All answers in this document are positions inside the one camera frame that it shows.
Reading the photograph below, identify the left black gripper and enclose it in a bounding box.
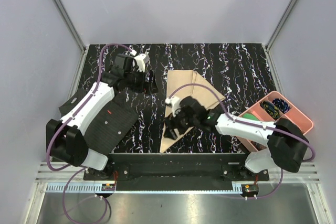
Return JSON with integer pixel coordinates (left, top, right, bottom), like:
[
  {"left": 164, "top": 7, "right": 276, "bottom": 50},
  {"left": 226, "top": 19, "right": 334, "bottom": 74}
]
[{"left": 124, "top": 67, "right": 159, "bottom": 94}]

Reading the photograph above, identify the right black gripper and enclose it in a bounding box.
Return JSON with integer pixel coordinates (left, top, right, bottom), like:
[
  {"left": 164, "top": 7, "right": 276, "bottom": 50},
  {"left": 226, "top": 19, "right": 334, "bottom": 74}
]
[{"left": 163, "top": 105, "right": 198, "bottom": 141}]

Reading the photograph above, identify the beige cloth napkin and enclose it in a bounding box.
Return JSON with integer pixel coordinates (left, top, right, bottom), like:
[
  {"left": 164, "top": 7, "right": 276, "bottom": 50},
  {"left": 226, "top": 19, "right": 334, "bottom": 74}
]
[{"left": 159, "top": 69, "right": 226, "bottom": 154}]

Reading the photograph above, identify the purple cable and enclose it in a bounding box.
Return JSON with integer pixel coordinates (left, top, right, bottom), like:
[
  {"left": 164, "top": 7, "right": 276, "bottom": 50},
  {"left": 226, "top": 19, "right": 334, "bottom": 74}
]
[
  {"left": 169, "top": 83, "right": 316, "bottom": 200},
  {"left": 46, "top": 43, "right": 136, "bottom": 223}
]

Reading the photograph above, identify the pink divided tray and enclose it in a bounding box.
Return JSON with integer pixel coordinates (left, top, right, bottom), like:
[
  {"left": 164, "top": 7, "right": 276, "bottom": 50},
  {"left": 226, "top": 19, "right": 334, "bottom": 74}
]
[{"left": 237, "top": 90, "right": 314, "bottom": 153}]

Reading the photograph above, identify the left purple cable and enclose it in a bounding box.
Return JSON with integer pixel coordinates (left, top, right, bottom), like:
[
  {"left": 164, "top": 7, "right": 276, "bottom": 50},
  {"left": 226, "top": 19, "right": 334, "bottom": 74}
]
[{"left": 46, "top": 43, "right": 136, "bottom": 223}]

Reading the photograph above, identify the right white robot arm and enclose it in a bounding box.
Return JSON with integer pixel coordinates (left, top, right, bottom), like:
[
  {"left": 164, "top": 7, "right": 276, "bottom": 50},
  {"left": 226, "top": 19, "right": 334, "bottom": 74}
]
[{"left": 163, "top": 96, "right": 309, "bottom": 180}]

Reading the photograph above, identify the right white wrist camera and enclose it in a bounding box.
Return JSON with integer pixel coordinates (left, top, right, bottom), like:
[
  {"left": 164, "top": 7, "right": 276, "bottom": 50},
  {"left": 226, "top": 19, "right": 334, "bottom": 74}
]
[{"left": 165, "top": 96, "right": 181, "bottom": 117}]

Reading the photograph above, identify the slotted cable duct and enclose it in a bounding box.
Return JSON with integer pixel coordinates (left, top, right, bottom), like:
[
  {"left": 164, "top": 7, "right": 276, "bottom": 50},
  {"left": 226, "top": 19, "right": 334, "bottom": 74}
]
[{"left": 46, "top": 183, "right": 116, "bottom": 193}]

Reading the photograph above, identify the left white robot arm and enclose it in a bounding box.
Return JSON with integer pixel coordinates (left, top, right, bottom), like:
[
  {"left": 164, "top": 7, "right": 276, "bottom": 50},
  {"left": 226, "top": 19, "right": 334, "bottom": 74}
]
[{"left": 46, "top": 52, "right": 157, "bottom": 180}]

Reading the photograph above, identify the blue patterned sock roll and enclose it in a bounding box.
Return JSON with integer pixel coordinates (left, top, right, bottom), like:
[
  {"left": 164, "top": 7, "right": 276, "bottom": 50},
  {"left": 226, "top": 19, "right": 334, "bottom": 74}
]
[{"left": 272, "top": 98, "right": 291, "bottom": 114}]

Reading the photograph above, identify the green rolled sock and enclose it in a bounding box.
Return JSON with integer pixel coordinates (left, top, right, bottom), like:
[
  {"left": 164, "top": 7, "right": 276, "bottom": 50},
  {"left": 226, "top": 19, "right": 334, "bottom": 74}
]
[{"left": 242, "top": 113, "right": 259, "bottom": 121}]

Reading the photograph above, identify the yellow patterned sock roll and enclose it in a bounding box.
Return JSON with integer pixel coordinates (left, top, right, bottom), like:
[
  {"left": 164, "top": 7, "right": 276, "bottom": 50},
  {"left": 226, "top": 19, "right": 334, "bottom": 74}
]
[{"left": 260, "top": 101, "right": 281, "bottom": 120}]

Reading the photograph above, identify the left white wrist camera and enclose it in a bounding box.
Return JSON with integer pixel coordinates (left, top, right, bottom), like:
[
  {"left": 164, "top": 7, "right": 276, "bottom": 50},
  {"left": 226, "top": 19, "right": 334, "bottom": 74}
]
[{"left": 130, "top": 50, "right": 150, "bottom": 72}]

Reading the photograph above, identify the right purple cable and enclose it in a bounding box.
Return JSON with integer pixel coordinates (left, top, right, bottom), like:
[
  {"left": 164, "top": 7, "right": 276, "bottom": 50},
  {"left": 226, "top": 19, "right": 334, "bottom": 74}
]
[{"left": 169, "top": 83, "right": 316, "bottom": 200}]

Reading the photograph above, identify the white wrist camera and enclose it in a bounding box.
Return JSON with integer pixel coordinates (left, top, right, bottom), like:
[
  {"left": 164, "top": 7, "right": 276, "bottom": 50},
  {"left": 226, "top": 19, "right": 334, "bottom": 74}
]
[
  {"left": 165, "top": 96, "right": 181, "bottom": 117},
  {"left": 130, "top": 50, "right": 150, "bottom": 72}
]

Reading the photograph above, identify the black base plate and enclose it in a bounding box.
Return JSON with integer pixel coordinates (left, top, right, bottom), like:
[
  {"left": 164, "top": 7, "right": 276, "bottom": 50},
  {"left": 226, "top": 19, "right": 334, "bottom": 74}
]
[{"left": 83, "top": 153, "right": 269, "bottom": 193}]

